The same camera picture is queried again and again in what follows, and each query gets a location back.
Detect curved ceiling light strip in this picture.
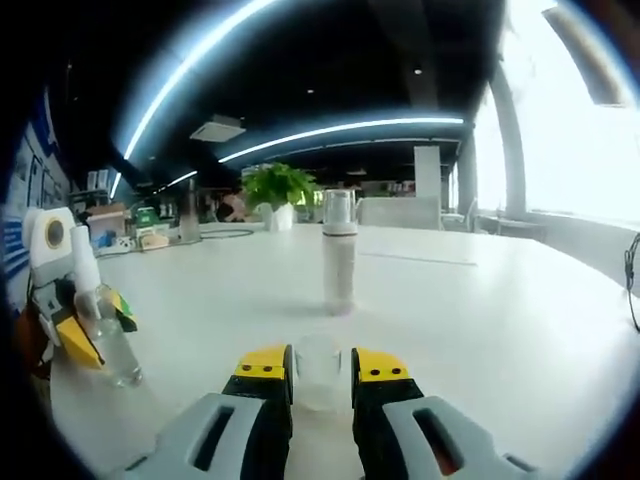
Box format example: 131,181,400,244
122,0,284,160
218,118,465,164

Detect steel thermos jug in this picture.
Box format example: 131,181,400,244
180,178,202,242

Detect blue wall poster board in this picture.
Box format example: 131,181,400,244
2,89,71,281

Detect potted green plant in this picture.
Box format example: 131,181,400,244
241,162,321,232

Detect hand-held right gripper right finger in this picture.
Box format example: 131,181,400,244
350,347,546,480

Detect white square pillar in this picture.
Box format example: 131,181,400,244
413,147,441,199

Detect display shelf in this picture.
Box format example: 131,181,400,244
69,169,111,211

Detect white mesh office chair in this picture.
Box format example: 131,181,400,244
359,195,441,231

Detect black table cable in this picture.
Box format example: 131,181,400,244
199,227,261,241

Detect clear pump bottle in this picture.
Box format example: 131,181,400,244
69,224,145,390

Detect green box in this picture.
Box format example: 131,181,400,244
134,204,171,236

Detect black laptop cables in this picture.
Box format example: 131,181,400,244
622,247,640,331

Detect ceiling air conditioner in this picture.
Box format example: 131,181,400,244
189,114,247,144

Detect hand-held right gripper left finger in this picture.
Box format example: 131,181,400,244
122,343,295,480

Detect white pump bottle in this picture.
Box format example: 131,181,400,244
321,189,359,317

